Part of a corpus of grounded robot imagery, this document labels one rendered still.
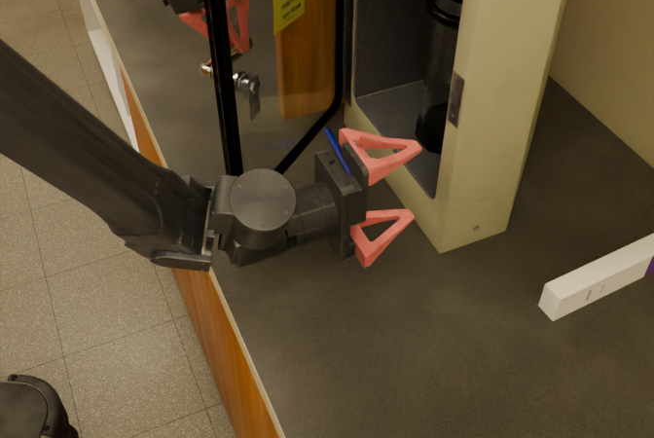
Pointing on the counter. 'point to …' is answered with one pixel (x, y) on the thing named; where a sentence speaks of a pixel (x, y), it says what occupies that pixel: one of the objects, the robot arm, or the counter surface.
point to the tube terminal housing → (488, 91)
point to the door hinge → (347, 22)
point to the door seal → (232, 65)
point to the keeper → (455, 98)
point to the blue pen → (337, 150)
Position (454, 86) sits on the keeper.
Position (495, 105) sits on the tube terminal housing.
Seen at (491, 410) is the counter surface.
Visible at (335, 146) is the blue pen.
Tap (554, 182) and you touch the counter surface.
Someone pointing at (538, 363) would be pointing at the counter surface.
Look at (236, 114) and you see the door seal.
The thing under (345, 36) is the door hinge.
